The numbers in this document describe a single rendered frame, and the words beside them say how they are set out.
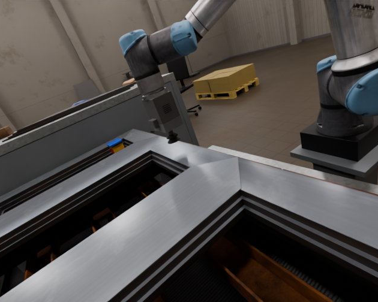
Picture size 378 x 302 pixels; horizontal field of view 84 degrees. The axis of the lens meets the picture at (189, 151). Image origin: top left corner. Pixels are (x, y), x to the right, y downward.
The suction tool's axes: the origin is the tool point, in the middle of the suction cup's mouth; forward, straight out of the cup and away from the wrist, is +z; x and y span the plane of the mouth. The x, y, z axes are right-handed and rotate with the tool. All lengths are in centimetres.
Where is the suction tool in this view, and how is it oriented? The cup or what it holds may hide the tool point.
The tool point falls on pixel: (173, 140)
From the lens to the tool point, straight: 67.8
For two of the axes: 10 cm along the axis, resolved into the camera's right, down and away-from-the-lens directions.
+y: 5.5, 1.8, -8.2
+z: 3.3, 8.5, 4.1
